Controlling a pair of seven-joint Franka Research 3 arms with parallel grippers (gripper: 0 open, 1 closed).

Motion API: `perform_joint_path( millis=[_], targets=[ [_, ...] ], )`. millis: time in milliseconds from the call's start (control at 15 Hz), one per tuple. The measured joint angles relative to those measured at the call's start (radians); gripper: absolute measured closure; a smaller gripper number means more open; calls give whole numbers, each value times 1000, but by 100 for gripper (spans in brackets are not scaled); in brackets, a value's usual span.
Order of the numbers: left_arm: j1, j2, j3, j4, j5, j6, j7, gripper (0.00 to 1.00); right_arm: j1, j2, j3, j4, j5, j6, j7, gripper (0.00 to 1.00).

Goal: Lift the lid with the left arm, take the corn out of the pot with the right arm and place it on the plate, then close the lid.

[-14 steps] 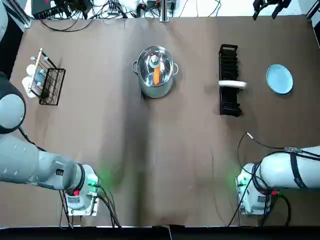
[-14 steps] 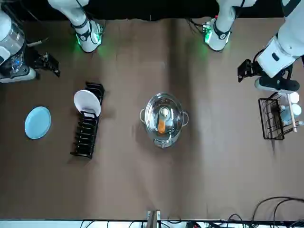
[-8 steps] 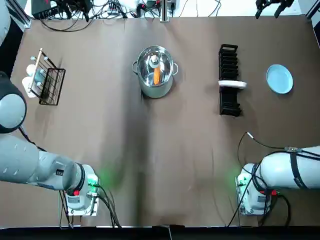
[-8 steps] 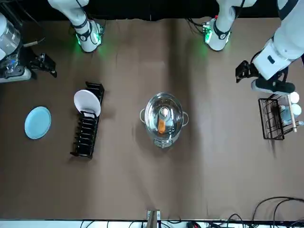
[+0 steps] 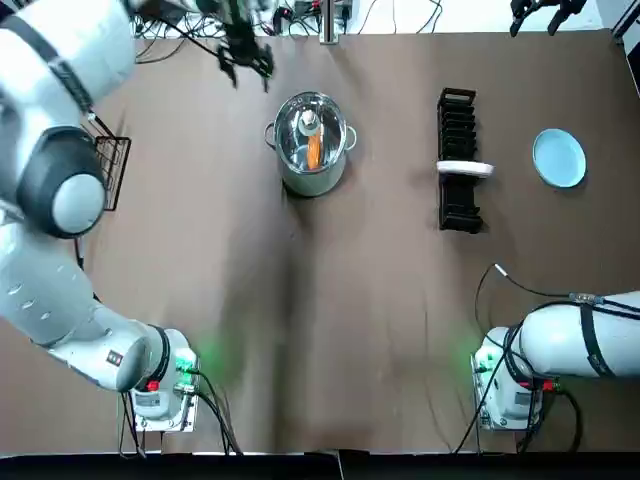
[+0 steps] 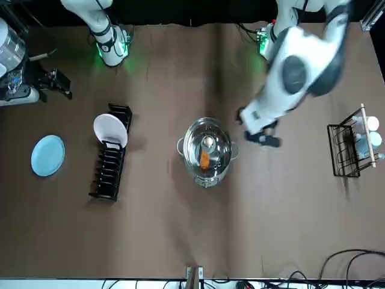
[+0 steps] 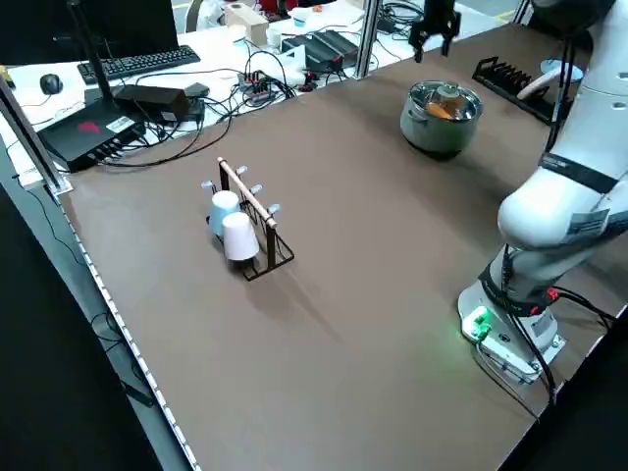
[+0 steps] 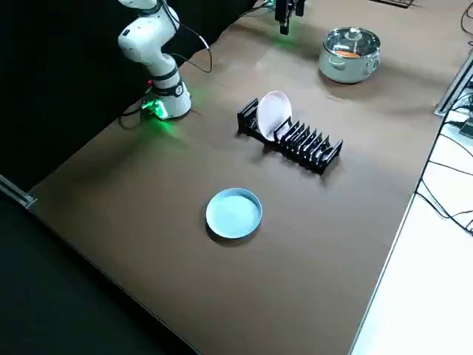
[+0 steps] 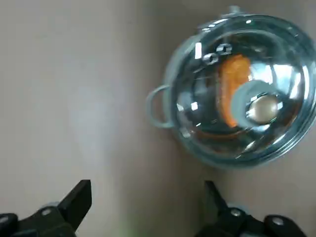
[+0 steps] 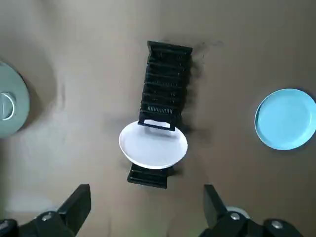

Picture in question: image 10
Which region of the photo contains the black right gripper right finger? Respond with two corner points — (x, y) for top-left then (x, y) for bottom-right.
(197, 184), (308, 237)

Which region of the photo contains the round glass pot lid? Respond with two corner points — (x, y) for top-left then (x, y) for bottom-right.
(0, 64), (27, 136)

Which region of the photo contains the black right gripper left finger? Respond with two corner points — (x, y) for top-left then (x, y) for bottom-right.
(0, 183), (92, 237)

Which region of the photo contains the white plate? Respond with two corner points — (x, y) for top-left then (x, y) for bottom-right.
(118, 120), (189, 170)

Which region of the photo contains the light blue plate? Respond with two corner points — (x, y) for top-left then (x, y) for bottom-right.
(254, 88), (316, 151)

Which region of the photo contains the black slotted dish rack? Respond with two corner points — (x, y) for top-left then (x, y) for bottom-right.
(126, 40), (194, 190)

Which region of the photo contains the grey-green steel pot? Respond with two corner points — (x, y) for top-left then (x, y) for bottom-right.
(0, 60), (31, 139)

